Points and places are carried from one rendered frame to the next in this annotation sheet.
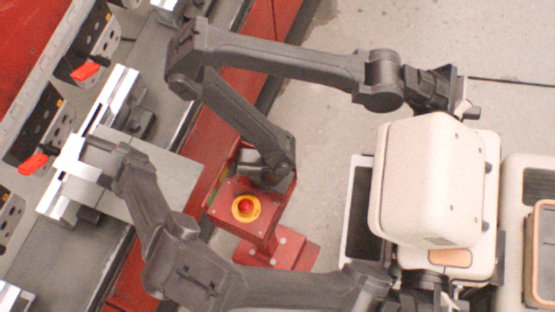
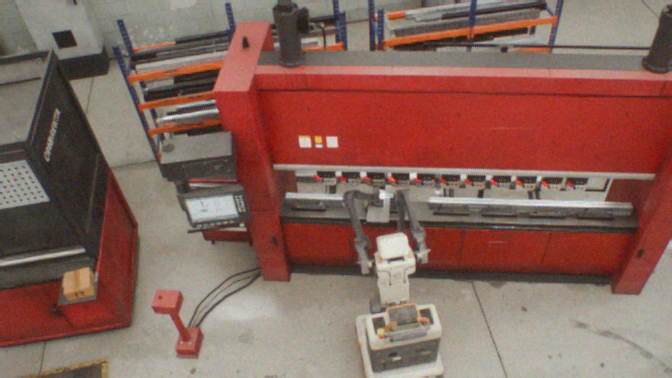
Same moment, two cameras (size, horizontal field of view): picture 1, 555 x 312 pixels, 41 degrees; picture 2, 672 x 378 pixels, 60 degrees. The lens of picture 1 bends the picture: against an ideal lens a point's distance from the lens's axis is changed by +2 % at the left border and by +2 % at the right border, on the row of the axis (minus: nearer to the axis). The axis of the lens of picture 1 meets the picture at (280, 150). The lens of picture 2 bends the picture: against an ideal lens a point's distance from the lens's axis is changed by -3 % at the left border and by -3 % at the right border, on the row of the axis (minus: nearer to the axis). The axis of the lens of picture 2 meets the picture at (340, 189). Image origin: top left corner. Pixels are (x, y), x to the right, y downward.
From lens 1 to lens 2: 3.54 m
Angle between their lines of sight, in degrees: 39
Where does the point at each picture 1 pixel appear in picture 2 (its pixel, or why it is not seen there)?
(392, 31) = (500, 309)
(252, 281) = (351, 206)
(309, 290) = (356, 223)
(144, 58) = (417, 205)
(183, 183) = (381, 219)
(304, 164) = (430, 296)
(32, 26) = (389, 161)
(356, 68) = (415, 226)
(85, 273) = not seen: hidden behind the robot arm
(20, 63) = (382, 162)
